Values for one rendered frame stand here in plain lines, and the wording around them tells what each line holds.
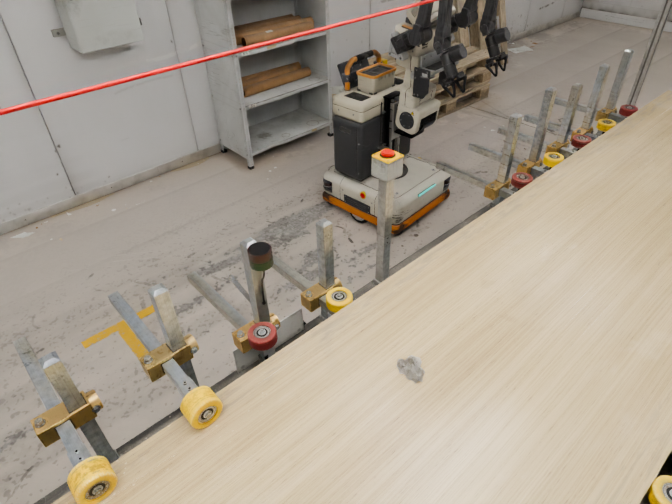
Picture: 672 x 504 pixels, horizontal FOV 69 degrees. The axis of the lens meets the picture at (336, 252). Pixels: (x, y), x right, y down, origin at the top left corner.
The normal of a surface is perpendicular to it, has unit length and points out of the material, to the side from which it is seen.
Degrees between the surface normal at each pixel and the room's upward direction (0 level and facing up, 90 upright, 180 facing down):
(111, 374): 0
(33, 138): 90
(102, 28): 90
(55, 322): 0
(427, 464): 0
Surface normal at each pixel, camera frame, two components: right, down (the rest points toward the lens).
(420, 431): -0.03, -0.78
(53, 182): 0.67, 0.45
